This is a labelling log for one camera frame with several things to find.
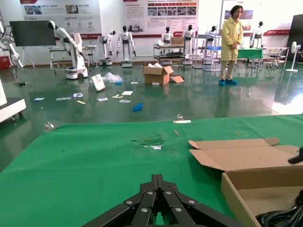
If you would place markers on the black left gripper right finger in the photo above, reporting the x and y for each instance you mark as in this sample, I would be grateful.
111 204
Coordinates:
180 208

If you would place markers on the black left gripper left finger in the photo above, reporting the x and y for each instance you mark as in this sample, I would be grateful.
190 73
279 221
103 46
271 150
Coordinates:
139 208

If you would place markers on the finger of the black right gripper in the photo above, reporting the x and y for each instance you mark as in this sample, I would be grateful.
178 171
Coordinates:
298 158

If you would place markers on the white industrial robot arm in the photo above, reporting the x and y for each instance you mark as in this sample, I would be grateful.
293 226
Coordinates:
14 55

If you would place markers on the open brown cardboard box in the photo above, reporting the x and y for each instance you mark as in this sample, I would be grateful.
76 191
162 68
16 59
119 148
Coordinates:
260 156

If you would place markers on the small white box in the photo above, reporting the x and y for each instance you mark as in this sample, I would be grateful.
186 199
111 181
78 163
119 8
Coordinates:
155 83
134 83

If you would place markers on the small brown cardboard box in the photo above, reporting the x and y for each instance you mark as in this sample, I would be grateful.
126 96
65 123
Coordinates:
177 41

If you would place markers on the small wooden stick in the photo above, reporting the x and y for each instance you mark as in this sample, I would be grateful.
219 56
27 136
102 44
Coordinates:
176 132

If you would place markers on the crumpled blue cloth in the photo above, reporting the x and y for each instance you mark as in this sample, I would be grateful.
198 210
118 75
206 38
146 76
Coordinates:
137 107

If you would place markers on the black stool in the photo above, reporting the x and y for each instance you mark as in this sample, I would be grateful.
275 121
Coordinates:
273 56

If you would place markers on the white paper sheet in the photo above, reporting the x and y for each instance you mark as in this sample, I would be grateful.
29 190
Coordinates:
127 93
125 101

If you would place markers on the white standing fan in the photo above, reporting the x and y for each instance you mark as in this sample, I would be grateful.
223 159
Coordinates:
294 46

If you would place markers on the white work table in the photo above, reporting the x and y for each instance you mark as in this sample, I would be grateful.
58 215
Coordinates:
275 48

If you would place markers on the yellow paper piece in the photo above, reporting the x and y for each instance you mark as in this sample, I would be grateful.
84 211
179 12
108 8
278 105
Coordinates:
117 96

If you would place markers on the small printed leaflet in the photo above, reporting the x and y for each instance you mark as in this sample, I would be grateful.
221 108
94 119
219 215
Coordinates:
103 99

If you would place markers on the table with green cover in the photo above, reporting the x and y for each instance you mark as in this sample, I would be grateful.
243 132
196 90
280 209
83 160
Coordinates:
251 53

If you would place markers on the yellow paper strip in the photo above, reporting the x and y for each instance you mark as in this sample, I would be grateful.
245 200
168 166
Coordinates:
81 102

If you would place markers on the tall black panel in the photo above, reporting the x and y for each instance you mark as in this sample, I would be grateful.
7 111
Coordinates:
296 30

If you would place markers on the blue printed leaflet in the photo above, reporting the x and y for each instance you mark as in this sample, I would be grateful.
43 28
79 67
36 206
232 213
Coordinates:
77 95

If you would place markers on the flat cardboard piece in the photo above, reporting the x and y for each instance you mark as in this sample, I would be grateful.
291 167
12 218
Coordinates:
177 79

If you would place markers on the white humanoid robot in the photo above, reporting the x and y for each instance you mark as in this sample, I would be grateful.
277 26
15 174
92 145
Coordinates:
213 28
166 36
125 37
109 42
257 35
188 34

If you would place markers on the large open cardboard carton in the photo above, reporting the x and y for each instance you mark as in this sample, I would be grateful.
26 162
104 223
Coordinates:
156 77

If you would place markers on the white and red carton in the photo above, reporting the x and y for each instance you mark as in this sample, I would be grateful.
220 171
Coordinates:
99 82

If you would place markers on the long white leaflet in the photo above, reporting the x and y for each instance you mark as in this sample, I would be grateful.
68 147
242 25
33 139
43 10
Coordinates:
63 98

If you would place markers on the clear plastic bag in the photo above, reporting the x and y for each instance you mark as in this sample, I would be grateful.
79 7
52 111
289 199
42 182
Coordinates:
111 77

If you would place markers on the person in yellow coat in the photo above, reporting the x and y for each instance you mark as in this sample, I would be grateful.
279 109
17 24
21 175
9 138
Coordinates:
230 37

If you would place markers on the blue plastic tray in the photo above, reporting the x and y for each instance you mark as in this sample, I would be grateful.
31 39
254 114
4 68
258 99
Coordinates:
214 48

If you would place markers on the blue and white leaflet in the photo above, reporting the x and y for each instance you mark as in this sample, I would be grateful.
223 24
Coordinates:
39 99

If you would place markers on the white metal rack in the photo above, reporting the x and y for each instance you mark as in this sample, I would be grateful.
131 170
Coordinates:
201 36

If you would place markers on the metal shelf cart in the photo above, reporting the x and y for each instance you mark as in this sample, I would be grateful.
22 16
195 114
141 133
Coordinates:
165 46

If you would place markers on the white machine base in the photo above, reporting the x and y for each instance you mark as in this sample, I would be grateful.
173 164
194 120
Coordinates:
9 108

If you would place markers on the white humanoid on wheeled base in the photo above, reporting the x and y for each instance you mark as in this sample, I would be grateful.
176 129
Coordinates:
75 56

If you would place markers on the black floor debris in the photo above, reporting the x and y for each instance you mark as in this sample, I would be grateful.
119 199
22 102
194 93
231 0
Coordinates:
22 84

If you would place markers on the white workbench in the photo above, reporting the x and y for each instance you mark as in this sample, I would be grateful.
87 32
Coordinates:
59 48

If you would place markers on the red cabinet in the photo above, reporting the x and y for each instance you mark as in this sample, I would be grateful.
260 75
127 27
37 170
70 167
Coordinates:
4 63

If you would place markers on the black display screen on stand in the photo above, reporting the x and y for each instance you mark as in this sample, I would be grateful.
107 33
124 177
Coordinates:
33 33

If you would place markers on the narrow wall poster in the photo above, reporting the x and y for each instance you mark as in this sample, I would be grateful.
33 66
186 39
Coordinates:
248 16

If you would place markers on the wall poster with photo row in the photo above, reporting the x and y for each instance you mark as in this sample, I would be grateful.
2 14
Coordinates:
137 14

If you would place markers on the wide wall poster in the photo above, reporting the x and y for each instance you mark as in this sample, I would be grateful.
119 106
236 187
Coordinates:
59 21

